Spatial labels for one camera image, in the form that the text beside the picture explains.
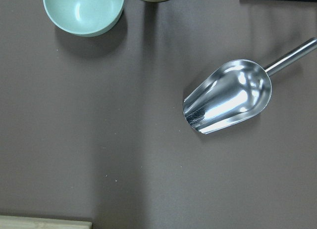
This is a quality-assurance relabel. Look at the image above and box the stainless steel scoop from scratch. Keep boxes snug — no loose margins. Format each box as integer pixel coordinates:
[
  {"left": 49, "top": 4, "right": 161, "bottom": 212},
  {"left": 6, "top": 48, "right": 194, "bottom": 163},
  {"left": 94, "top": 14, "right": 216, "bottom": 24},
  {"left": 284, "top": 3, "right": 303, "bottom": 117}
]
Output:
[{"left": 183, "top": 38, "right": 317, "bottom": 134}]

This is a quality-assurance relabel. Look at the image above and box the mint green bowl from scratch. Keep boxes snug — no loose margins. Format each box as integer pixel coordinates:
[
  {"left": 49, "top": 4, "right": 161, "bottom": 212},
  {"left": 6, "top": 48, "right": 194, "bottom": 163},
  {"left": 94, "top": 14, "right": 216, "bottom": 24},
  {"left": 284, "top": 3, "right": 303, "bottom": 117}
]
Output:
[{"left": 43, "top": 0, "right": 124, "bottom": 37}]

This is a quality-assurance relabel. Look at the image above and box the wooden cutting board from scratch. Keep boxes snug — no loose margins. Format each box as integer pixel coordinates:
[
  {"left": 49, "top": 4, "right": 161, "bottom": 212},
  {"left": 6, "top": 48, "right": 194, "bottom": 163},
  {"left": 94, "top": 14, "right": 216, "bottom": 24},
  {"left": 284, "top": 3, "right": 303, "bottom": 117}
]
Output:
[{"left": 0, "top": 215, "right": 93, "bottom": 229}]

